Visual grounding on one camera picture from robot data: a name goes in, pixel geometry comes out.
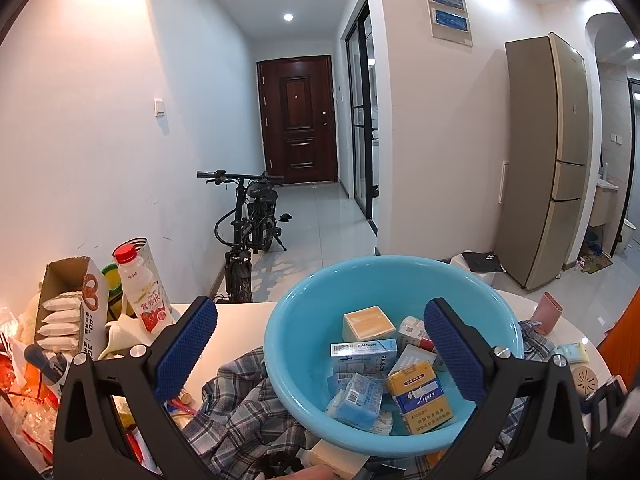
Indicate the cardboard pretzel snack box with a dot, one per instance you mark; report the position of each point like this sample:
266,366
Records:
92,305

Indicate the dark red entrance door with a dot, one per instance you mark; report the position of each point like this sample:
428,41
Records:
297,120

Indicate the beige square box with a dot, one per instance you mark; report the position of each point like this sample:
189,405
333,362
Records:
367,325

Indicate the white curved dish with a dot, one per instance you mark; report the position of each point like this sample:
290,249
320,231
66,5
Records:
120,337

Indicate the light blue tissue packet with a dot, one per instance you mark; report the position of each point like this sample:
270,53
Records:
357,395

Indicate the white wall switch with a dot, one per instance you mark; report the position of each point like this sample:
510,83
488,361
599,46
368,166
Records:
159,107

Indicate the cream rectangular box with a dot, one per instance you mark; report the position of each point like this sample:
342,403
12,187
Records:
337,459

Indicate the black flat bag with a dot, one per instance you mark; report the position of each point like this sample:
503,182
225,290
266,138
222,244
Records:
480,262

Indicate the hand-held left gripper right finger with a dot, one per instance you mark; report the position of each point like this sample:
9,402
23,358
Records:
452,355

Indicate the blue plaid shirt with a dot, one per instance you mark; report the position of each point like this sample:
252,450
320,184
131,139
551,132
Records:
240,410

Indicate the white blue cigarette box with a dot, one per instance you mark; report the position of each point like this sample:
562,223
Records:
360,352

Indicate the grey blue box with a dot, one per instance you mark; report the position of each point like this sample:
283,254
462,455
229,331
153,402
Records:
415,357

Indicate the blue plastic basin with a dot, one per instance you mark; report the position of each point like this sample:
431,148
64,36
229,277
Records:
310,320

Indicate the orange chair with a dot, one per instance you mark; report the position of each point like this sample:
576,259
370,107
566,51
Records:
625,340

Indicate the patterned floor mat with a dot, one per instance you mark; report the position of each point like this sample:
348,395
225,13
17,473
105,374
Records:
596,263

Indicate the beige round vented disc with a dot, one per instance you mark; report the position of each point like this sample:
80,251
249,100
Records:
585,377

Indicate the yellow cigarette carton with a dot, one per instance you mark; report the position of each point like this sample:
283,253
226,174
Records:
420,400

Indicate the black bicycle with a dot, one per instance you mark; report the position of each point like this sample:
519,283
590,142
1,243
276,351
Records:
247,225

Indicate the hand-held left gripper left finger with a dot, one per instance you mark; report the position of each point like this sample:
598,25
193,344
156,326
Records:
185,350

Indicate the white packet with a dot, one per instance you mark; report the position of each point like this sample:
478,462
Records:
412,332

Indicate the white milk bottle red cap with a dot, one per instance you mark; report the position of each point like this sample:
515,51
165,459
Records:
145,300

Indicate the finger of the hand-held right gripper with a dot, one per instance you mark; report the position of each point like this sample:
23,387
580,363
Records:
605,410

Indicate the wall electrical panel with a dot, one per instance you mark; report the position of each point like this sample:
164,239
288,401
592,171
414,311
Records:
447,10

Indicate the black framed glass door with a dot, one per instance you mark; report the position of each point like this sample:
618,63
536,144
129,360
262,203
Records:
360,110

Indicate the red snack bag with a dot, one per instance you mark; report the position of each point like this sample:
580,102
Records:
30,385

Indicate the sink cabinet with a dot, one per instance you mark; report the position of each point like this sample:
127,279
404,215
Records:
604,205

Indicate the printed cylinder can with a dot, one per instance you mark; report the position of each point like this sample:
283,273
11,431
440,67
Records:
150,255

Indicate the white trash can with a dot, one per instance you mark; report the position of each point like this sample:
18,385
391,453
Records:
624,237

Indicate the beige refrigerator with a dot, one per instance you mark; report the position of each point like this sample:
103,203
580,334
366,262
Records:
540,160

